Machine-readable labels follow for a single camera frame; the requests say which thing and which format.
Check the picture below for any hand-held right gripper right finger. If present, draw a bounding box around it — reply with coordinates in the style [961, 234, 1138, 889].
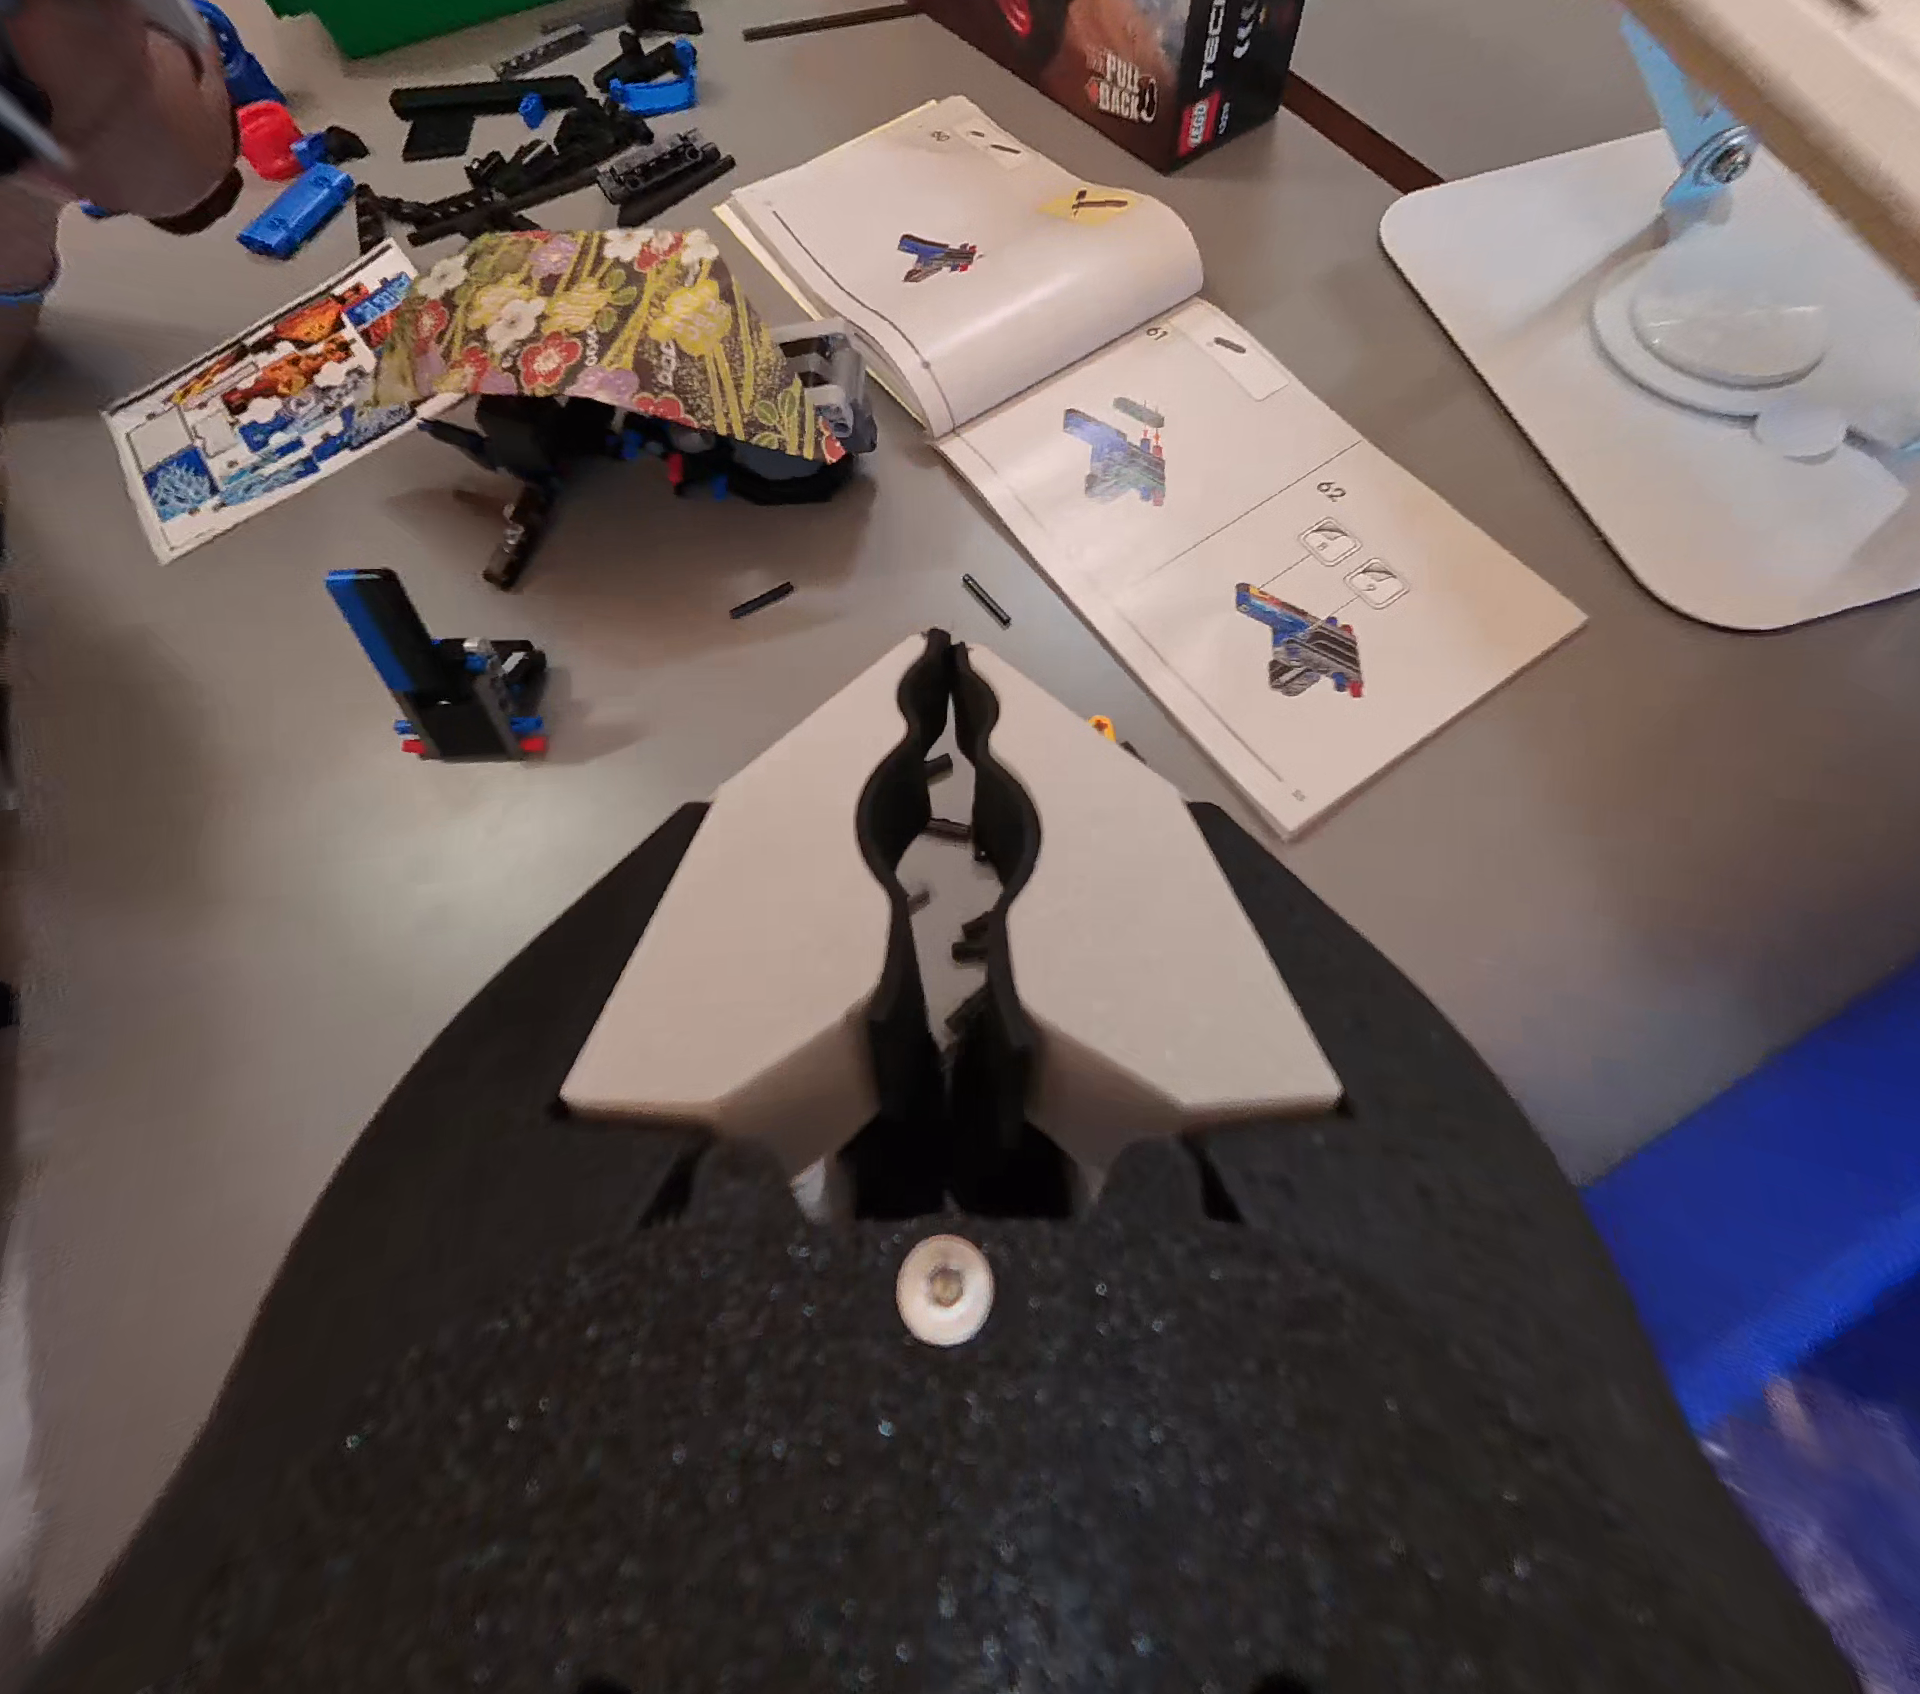
[948, 642, 1346, 1222]

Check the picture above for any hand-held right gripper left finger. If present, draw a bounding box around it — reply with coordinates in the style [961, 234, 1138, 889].
[560, 630, 961, 1222]

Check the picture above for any pile of small lego pins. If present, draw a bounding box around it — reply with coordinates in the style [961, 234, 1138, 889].
[897, 749, 1001, 978]

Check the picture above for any pile of black lego parts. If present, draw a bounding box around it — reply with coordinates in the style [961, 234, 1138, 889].
[241, 0, 737, 255]

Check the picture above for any person's left forearm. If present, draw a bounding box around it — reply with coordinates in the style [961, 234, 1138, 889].
[0, 170, 65, 405]

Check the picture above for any blue rounded lego piece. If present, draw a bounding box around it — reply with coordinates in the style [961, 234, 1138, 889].
[188, 0, 286, 109]

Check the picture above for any blue black lego subassembly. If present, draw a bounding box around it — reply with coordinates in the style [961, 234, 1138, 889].
[326, 568, 551, 766]

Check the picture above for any lego instruction booklet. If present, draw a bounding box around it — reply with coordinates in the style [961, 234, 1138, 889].
[715, 94, 1590, 843]

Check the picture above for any blue lego panel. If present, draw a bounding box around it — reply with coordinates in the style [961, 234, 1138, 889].
[241, 166, 357, 258]

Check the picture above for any black lego vehicle chassis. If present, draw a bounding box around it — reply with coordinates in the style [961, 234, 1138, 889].
[437, 321, 880, 593]

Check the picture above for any blue curved lego piece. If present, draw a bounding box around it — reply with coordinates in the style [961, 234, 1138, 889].
[609, 41, 701, 116]

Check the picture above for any long black lego axle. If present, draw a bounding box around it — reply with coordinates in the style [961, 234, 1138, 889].
[743, 2, 917, 44]

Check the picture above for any person's left hand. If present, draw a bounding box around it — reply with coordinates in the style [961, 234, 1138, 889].
[36, 20, 246, 233]

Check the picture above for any colourful sticker sheet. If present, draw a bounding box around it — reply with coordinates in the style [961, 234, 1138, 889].
[104, 241, 451, 568]

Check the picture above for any blue plastic bin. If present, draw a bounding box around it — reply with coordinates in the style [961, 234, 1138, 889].
[1582, 974, 1920, 1623]

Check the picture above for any floral patterned cloth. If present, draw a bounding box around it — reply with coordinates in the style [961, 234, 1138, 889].
[367, 223, 849, 468]

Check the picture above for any white tablet stand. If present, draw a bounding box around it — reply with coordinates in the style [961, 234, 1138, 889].
[1380, 5, 1920, 635]

